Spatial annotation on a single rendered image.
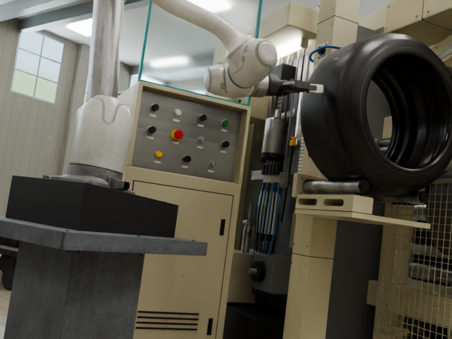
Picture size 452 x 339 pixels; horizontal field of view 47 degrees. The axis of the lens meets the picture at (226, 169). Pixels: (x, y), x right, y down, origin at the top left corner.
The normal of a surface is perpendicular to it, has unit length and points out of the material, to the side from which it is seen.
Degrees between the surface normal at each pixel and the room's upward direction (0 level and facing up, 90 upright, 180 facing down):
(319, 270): 90
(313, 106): 93
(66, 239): 90
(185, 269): 90
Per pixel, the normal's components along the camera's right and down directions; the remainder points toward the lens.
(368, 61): 0.29, -0.16
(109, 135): 0.50, -0.10
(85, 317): 0.79, 0.04
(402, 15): -0.90, -0.15
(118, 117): 0.61, -0.26
